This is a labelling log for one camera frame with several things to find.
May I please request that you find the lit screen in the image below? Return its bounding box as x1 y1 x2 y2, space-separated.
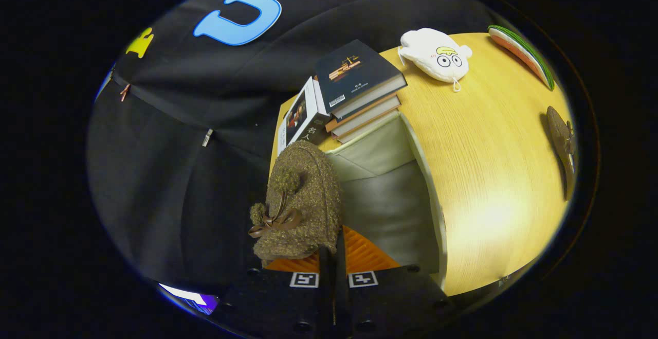
158 283 221 315

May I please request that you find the white portrait cover book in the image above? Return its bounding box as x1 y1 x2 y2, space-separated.
277 77 332 157

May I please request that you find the dark blue cover book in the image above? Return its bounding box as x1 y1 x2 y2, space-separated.
314 39 408 119

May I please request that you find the black backdrop cloth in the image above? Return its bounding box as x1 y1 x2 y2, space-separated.
86 0 509 298

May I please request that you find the brown cover book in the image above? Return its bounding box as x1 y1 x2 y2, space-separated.
332 103 401 144
325 92 400 133

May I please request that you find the grey fabric storage box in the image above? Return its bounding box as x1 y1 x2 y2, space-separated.
324 111 449 291

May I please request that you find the watermelon slice plush toy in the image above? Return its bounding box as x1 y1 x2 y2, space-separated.
487 25 556 91

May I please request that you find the brown fuzzy shoe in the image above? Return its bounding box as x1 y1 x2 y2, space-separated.
545 105 576 202
248 140 343 267

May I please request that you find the white plush toy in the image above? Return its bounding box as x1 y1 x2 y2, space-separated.
397 28 473 93

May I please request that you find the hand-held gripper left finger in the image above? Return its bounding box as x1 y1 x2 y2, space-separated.
216 244 335 339

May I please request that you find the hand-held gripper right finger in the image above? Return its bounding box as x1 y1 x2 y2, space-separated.
335 226 456 339

